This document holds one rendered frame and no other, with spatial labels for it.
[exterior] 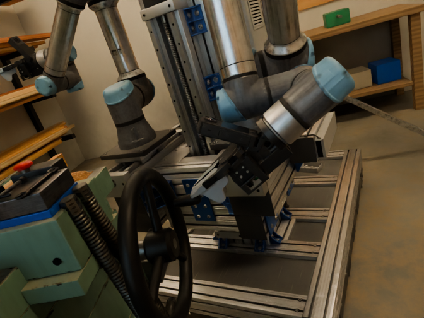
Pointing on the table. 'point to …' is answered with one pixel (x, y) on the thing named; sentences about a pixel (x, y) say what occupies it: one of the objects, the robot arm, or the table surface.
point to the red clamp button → (23, 166)
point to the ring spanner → (36, 184)
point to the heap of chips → (80, 175)
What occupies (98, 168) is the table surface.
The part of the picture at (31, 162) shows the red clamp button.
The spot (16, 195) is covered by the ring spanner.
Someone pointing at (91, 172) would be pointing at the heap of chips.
